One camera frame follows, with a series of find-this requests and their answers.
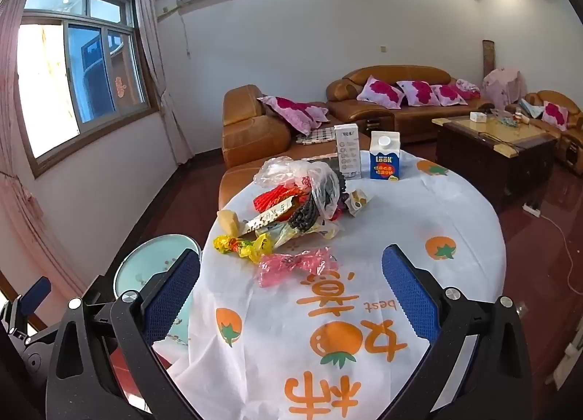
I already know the black foam net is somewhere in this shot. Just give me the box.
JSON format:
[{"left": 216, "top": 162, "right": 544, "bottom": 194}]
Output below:
[{"left": 287, "top": 199, "right": 320, "bottom": 232}]

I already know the dark wooden coffee table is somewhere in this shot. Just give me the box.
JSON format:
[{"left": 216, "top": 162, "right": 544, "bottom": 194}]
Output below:
[{"left": 431, "top": 110, "right": 559, "bottom": 214}]

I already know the window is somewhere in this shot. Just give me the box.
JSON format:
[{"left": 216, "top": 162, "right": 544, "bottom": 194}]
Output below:
[{"left": 18, "top": 0, "right": 154, "bottom": 166}]

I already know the white speckled wrapper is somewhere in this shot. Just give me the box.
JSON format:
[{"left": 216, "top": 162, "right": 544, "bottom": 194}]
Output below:
[{"left": 237, "top": 205, "right": 298, "bottom": 237}]

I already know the large pink curtain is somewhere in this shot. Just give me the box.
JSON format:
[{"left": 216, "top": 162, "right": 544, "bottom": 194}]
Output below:
[{"left": 0, "top": 0, "right": 88, "bottom": 294}]

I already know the narrow pink curtain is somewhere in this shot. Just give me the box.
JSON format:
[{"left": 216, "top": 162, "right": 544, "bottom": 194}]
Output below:
[{"left": 132, "top": 0, "right": 195, "bottom": 166}]

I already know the tall white carton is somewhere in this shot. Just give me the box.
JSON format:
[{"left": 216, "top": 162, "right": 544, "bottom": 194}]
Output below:
[{"left": 334, "top": 124, "right": 363, "bottom": 181}]

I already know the pale yellow wrapper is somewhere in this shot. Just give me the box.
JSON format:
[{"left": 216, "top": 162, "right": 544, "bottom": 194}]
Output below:
[{"left": 216, "top": 209, "right": 247, "bottom": 237}]

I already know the mint green waste bin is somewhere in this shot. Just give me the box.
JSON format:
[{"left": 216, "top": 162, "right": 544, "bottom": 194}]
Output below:
[{"left": 113, "top": 233, "right": 202, "bottom": 349}]

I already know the white orange-print tablecloth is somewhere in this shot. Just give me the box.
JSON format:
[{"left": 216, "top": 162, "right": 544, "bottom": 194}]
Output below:
[{"left": 152, "top": 149, "right": 507, "bottom": 420}]

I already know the white metal frame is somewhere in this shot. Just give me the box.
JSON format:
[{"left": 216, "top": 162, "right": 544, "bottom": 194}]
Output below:
[{"left": 552, "top": 342, "right": 583, "bottom": 390}]

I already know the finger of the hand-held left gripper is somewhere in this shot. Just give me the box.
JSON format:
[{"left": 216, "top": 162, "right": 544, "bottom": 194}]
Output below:
[{"left": 1, "top": 276, "right": 52, "bottom": 330}]

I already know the clear plastic bag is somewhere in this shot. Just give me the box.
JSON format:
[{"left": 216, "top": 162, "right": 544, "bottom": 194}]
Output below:
[{"left": 253, "top": 157, "right": 348, "bottom": 221}]

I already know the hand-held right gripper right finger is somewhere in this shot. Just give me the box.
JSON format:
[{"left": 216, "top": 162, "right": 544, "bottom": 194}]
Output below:
[{"left": 382, "top": 244, "right": 535, "bottom": 420}]

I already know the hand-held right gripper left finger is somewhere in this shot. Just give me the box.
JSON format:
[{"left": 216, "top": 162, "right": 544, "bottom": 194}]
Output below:
[{"left": 49, "top": 247, "right": 202, "bottom": 420}]

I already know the yellow candy wrapper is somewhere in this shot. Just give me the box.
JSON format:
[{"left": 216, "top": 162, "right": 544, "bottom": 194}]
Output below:
[{"left": 213, "top": 234, "right": 274, "bottom": 262}]

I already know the white cable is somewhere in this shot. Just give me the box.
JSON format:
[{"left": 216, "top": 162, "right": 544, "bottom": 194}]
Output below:
[{"left": 540, "top": 214, "right": 580, "bottom": 294}]

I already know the pink cloth cover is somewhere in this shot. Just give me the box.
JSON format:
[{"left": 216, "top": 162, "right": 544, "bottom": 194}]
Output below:
[{"left": 483, "top": 67, "right": 525, "bottom": 107}]

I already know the yellow white plastic bag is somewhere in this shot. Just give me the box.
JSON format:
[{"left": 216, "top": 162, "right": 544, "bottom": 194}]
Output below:
[{"left": 273, "top": 220, "right": 341, "bottom": 248}]

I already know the orange leather long sofa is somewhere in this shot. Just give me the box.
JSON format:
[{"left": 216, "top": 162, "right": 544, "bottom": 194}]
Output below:
[{"left": 325, "top": 66, "right": 496, "bottom": 144}]

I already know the orange leather armchair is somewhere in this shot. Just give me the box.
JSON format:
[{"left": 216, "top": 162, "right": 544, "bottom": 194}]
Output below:
[{"left": 505, "top": 90, "right": 583, "bottom": 176}]

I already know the small white yellow wrapper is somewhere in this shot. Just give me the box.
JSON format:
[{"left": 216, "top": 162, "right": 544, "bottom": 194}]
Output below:
[{"left": 344, "top": 188, "right": 371, "bottom": 217}]

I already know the red foam net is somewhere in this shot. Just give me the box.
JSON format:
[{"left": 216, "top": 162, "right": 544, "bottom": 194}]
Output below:
[{"left": 253, "top": 185, "right": 315, "bottom": 214}]

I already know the orange leather chaise sofa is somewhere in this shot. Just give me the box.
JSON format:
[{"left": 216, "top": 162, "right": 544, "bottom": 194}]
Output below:
[{"left": 219, "top": 84, "right": 366, "bottom": 212}]

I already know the checkered cloth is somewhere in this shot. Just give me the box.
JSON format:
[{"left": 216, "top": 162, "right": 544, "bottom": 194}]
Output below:
[{"left": 294, "top": 126, "right": 338, "bottom": 146}]

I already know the red translucent plastic bag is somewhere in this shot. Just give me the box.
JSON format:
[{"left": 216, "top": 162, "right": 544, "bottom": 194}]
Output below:
[{"left": 256, "top": 248, "right": 341, "bottom": 290}]

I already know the blue white milk carton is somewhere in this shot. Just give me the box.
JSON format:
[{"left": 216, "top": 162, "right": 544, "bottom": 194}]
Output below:
[{"left": 368, "top": 130, "right": 402, "bottom": 182}]

